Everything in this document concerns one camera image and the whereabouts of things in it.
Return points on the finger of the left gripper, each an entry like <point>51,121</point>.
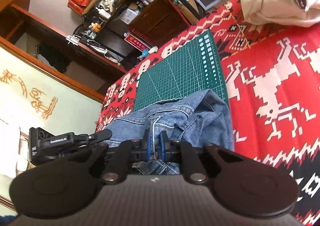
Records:
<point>95,138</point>

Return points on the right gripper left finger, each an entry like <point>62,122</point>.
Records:
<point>119,160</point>

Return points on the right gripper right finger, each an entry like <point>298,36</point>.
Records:
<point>183,153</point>

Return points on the blue denim shorts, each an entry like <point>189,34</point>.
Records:
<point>199,118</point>

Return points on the green cutting mat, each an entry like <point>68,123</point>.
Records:
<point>194,67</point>

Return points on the blue ceramic pet bowl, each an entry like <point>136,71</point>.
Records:
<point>144,54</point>

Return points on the red sign board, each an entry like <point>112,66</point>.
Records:
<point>136,42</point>

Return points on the red patterned tablecloth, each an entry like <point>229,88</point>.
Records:
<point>272,80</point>

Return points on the dark wooden drawer cabinet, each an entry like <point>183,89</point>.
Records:
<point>158,23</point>

